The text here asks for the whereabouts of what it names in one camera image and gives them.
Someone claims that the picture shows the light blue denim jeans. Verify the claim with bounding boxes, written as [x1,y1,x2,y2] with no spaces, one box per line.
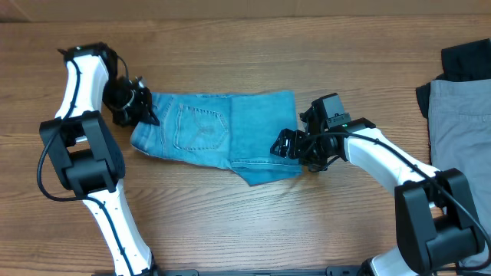
[130,90,302,186]

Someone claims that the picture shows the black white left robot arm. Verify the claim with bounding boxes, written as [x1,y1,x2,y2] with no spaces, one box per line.
[36,42,162,275]

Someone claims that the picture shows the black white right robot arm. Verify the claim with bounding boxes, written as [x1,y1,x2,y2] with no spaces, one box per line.
[270,94,490,275]

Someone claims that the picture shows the brown cardboard back panel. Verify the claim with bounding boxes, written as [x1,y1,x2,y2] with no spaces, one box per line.
[1,0,490,22]

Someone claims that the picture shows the grey folded trousers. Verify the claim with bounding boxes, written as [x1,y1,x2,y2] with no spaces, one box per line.
[427,78,491,274]

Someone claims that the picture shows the black folded garment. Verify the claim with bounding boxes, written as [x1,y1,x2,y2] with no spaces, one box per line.
[416,38,490,120]

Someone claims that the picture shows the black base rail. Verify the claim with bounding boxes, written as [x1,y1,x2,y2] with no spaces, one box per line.
[91,264,365,276]

